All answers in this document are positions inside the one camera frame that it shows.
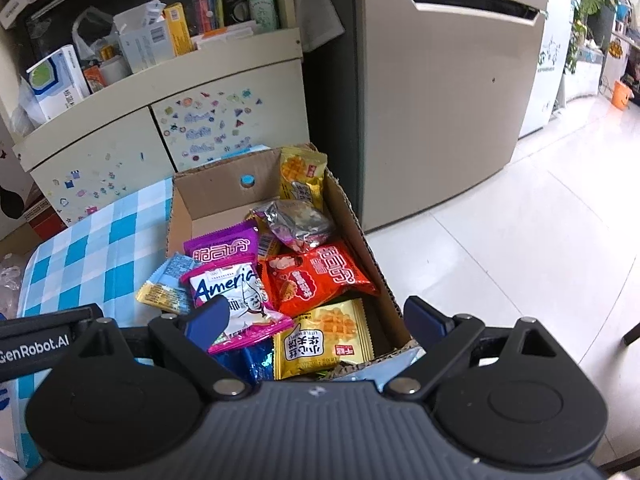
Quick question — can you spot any orange bucket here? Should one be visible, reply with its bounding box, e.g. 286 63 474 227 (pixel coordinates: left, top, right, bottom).
611 80 633 111

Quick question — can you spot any beige refrigerator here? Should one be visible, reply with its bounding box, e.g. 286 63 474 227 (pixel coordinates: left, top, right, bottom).
352 0 551 233

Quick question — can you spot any clear plastic bag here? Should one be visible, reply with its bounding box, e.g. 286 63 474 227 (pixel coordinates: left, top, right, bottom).
0 252 26 321

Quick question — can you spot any open white medicine box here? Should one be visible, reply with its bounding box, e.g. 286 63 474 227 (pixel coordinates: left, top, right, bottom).
112 1 177 75

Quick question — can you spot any light blue snack packet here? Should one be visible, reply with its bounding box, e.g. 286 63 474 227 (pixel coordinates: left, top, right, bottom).
150 252 198 291

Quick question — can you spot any white blue medicine box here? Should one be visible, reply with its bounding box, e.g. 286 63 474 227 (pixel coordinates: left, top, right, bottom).
25 44 92 123

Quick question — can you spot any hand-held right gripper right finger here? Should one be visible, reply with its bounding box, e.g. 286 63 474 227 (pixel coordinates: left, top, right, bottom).
382 295 566 401

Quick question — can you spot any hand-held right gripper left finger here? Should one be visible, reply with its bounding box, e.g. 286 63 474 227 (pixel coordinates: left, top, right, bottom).
70 295 251 401

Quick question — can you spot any white printed appliance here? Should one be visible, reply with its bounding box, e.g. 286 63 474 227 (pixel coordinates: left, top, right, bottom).
517 0 576 141

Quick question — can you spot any orange packet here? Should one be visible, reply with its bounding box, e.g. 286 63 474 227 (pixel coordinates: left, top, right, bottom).
82 65 108 95

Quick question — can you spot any blue white checkered tablecloth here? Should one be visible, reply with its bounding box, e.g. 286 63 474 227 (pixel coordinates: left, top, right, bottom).
10 176 426 466

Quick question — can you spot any green potted plant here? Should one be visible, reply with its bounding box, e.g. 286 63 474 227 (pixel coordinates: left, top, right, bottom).
570 0 621 76

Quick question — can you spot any yellow box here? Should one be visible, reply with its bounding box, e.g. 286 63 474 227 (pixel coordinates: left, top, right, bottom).
162 2 196 56

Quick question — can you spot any red snack packet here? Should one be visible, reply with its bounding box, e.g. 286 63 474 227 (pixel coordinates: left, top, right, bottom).
260 240 380 318

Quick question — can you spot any silver snack packet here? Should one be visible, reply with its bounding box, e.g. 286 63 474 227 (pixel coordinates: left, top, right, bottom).
245 199 337 253

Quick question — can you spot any purple snack packet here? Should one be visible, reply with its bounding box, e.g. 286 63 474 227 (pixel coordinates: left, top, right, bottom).
182 225 261 273

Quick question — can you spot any gold yellow snack packet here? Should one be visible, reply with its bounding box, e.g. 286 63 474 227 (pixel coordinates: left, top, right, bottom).
135 280 193 316

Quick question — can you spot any pink white snack packet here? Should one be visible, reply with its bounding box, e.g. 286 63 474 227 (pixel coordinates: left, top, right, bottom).
179 255 295 356

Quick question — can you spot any pack of coloured pens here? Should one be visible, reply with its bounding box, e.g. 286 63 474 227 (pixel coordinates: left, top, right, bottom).
190 0 225 36

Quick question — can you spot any white plastic bag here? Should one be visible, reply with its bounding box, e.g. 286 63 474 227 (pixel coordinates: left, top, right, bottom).
71 7 116 61

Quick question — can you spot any red-brown carton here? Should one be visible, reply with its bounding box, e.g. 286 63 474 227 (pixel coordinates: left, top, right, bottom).
22 195 66 233

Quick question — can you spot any yellow waffle snack packet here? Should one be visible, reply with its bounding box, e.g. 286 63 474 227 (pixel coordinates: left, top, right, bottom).
278 146 328 211
272 297 376 381

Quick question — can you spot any cream cabinet with stickers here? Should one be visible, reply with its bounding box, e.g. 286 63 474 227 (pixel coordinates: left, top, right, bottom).
0 0 311 241

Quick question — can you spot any white hanging cloth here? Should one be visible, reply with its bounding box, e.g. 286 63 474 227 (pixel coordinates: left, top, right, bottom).
295 0 346 53

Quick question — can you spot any green label container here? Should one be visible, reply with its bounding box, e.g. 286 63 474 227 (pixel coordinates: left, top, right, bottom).
245 0 280 31

